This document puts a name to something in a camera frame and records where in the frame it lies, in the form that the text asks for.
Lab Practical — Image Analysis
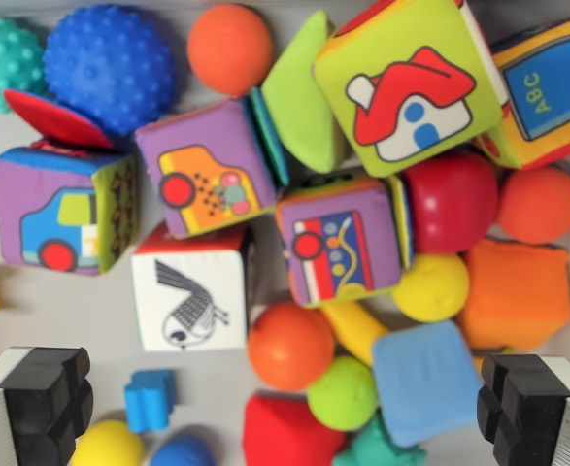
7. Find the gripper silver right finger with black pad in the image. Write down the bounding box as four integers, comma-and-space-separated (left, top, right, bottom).
476, 352, 570, 466

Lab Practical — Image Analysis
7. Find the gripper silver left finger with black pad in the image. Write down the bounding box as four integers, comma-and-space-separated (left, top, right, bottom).
0, 346, 94, 466

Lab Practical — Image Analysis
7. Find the green fabric cube house print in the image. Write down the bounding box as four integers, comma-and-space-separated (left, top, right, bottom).
312, 0, 505, 179

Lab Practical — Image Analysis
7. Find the grey plastic bin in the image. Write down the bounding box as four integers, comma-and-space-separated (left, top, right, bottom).
0, 0, 570, 466

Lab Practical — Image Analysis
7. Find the smooth yellow ball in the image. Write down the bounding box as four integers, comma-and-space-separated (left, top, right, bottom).
391, 251, 471, 323
69, 418, 145, 466

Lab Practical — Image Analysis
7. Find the light blue fabric block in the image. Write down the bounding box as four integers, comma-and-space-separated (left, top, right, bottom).
371, 319, 485, 449

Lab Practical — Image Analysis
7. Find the blue foam shape piece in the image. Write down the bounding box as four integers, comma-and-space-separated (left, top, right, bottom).
122, 368, 177, 435

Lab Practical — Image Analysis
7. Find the orange fabric block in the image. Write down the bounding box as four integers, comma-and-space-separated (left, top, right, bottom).
456, 237, 570, 352

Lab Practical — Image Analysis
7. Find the smooth blue ball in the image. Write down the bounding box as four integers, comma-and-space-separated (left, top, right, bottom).
148, 433, 218, 466

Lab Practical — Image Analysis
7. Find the teal rubber star toy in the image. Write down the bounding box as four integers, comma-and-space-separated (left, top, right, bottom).
331, 412, 429, 466

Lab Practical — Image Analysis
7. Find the white fabric cube bird print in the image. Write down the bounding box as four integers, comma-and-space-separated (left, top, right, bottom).
130, 222, 252, 353

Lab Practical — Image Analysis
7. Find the smooth green ball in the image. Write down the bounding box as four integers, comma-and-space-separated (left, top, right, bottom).
306, 355, 380, 432

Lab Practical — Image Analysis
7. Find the yellow toy banana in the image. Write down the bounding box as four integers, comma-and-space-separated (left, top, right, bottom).
319, 299, 391, 368

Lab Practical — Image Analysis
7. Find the purple fabric cube blue car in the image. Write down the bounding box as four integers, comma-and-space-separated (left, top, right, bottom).
0, 138, 140, 278

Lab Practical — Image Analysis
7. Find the smooth orange ball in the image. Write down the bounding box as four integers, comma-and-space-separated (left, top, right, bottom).
186, 3, 275, 97
247, 301, 337, 393
496, 165, 570, 246

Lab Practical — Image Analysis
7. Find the red plastic apple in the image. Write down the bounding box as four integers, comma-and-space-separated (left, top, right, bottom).
403, 152, 500, 256

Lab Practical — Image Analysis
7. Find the red fabric block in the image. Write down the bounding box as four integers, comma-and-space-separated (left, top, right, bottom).
242, 391, 348, 466

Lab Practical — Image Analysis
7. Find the purple fabric cube fire truck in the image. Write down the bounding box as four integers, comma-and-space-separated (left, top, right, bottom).
274, 169, 416, 310

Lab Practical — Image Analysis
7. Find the red fabric flap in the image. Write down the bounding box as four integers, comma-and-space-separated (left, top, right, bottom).
2, 88, 117, 150

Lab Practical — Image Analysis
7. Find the purple fabric cube orange car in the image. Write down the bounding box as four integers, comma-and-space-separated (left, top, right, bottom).
133, 86, 290, 240

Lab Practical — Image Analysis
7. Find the fabric cube ABC book print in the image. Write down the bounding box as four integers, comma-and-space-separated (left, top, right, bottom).
473, 14, 570, 171

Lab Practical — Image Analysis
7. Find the blue bumpy rubber ball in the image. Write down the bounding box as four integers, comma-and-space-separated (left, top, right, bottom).
42, 4, 177, 138

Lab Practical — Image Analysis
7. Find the teal bumpy rubber ball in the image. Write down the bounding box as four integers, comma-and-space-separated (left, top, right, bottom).
0, 17, 50, 116

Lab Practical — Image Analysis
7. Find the green fabric wedge block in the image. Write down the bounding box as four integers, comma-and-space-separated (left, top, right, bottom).
259, 9, 352, 175

